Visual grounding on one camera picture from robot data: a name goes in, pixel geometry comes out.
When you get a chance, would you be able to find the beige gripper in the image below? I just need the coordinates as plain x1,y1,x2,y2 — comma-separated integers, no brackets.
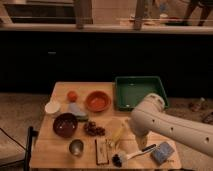
135,135,148,149

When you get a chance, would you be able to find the yellow banana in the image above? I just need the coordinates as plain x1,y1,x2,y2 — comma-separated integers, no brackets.
108,124,125,148

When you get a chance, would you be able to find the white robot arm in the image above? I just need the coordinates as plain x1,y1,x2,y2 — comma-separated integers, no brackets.
130,93,213,157

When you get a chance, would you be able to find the orange bowl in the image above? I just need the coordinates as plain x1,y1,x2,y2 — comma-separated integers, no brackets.
85,91,111,112

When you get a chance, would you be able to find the dark purple bowl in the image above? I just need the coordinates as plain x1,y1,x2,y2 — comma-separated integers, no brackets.
53,113,78,138

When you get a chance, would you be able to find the small white bowl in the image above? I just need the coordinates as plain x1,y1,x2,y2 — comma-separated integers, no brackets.
44,101,61,115

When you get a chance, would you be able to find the blue sponge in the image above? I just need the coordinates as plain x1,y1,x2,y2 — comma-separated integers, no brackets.
151,142,174,165

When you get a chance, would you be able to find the white dish brush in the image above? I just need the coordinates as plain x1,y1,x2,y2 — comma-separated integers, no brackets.
112,144,157,167

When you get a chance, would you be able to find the brown chocolate bar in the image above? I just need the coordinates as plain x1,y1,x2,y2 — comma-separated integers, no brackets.
95,138,109,165

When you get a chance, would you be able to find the green plastic tray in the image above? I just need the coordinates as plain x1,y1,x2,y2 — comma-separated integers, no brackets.
115,76,169,111

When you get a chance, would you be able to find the bunch of dark grapes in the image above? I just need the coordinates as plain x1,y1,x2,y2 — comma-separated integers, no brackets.
84,121,105,136

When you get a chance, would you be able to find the small metal cup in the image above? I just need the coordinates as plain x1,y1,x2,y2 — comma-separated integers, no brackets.
69,139,84,156

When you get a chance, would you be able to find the light blue cloth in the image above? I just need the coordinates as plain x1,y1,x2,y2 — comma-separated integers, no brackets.
68,103,87,117

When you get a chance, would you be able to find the orange fruit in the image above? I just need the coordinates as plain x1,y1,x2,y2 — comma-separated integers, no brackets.
67,91,78,102

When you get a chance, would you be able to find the black chair frame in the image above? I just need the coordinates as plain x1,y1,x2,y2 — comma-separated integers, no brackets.
0,126,38,171

